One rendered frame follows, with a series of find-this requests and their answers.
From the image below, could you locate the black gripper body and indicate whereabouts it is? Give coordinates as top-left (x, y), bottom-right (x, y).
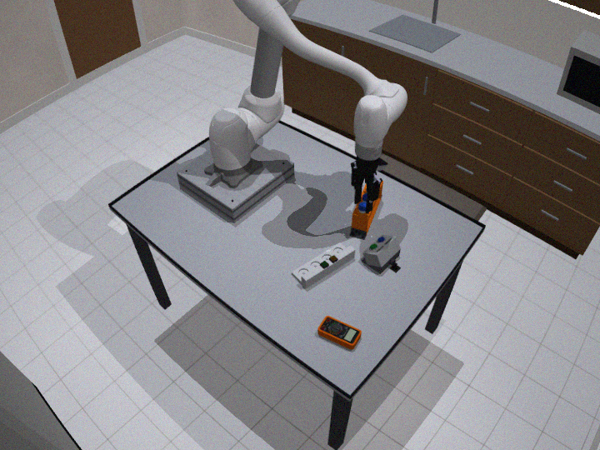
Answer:
top-left (356, 156), bottom-right (379, 181)

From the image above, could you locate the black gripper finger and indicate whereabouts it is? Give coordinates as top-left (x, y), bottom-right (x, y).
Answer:
top-left (351, 161), bottom-right (364, 204)
top-left (364, 173), bottom-right (383, 213)

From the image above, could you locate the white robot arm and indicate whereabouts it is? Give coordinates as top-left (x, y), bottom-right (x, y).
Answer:
top-left (204, 0), bottom-right (408, 188)

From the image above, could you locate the orange pocket multimeter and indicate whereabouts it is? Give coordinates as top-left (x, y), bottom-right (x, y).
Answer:
top-left (317, 316), bottom-right (362, 350)

